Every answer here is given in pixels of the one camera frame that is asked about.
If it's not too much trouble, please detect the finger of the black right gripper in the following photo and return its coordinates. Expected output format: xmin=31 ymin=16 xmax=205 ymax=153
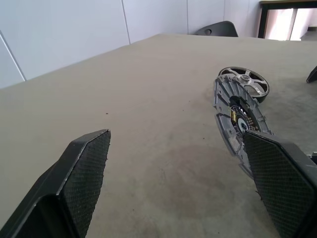
xmin=306 ymin=64 xmax=317 ymax=84

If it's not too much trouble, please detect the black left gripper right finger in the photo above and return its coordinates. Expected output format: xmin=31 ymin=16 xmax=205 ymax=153
xmin=242 ymin=130 xmax=317 ymax=238

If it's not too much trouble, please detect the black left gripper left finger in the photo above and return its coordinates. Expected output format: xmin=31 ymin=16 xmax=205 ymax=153
xmin=0 ymin=128 xmax=111 ymax=238

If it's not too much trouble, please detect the silver spoked rotor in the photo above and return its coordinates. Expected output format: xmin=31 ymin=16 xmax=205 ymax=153
xmin=217 ymin=66 xmax=270 ymax=104

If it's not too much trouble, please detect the silver motor lid with circuit board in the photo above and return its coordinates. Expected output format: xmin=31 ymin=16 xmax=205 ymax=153
xmin=212 ymin=73 xmax=274 ymax=179

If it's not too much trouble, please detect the dark framed desk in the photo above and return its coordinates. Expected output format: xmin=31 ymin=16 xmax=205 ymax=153
xmin=257 ymin=0 xmax=317 ymax=42

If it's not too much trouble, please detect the black folding chair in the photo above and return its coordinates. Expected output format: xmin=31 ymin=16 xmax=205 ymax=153
xmin=194 ymin=20 xmax=239 ymax=38

